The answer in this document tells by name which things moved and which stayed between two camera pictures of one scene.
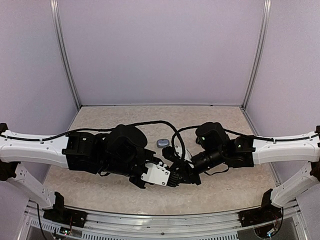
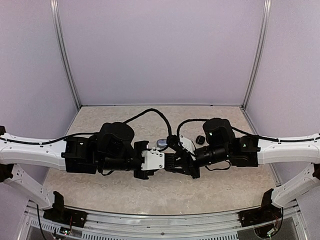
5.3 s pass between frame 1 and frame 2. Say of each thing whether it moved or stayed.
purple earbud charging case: stayed
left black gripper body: moved
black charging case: stayed
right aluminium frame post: stayed
